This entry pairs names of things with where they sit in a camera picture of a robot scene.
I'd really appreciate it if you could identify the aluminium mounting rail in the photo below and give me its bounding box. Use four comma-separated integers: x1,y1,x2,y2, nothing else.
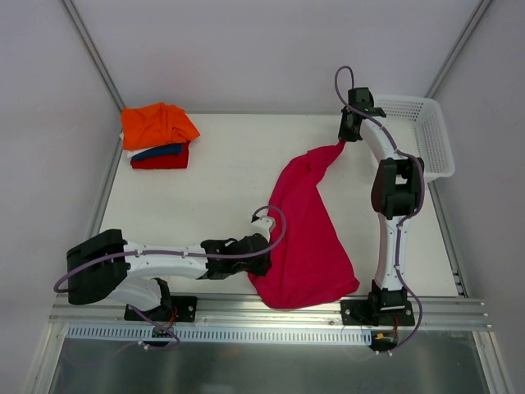
48,294,494,332

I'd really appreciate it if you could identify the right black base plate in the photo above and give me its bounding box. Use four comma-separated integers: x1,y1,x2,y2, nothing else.
340,299,415,327

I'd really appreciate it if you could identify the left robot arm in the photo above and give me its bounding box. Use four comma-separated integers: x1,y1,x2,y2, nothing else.
53,229,273,320

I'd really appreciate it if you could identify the white slotted cable duct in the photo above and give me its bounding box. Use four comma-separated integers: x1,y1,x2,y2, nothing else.
66,324,372,346

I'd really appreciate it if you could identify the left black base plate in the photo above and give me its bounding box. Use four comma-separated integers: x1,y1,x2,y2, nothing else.
140,295,198,323

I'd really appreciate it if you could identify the blue folded t shirt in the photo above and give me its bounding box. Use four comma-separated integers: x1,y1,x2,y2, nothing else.
131,144,185,161

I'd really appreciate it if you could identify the magenta t shirt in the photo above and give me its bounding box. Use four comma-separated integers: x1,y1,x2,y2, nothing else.
249,142,360,309

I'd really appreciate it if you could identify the orange folded t shirt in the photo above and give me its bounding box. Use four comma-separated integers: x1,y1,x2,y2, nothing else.
121,103,200,151

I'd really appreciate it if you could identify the red folded t shirt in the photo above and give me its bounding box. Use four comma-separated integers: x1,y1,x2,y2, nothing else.
130,145,189,170

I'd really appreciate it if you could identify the white plastic basket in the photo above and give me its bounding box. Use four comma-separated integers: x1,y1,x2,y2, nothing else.
374,94,455,183

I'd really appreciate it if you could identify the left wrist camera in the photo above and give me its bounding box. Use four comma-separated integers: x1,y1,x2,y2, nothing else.
249,216,276,242

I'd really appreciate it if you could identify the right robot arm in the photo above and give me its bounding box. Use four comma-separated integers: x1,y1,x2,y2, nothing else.
338,87,424,327

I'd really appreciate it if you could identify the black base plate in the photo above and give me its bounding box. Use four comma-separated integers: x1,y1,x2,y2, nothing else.
340,299,415,327
140,295,198,323

